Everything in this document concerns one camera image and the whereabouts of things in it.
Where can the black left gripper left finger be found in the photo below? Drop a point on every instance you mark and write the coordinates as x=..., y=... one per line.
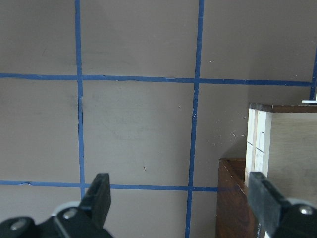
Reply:
x=97, y=200

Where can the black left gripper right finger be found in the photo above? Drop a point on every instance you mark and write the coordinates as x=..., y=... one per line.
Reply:
x=266, y=202

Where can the wooden drawer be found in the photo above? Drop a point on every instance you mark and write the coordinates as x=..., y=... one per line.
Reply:
x=282, y=144

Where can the dark brown cabinet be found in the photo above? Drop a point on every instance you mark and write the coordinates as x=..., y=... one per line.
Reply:
x=234, y=218

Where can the white drawer handle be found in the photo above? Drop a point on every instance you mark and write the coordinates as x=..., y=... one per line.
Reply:
x=309, y=101

